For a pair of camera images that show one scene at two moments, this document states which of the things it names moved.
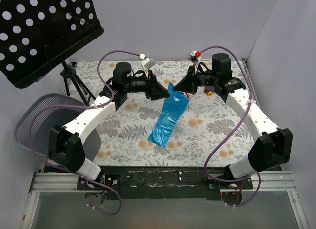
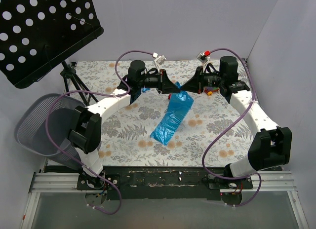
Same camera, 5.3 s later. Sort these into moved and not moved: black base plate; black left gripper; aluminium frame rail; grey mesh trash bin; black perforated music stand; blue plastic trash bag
Moved: blue plastic trash bag; black left gripper
Not moved: black perforated music stand; aluminium frame rail; grey mesh trash bin; black base plate
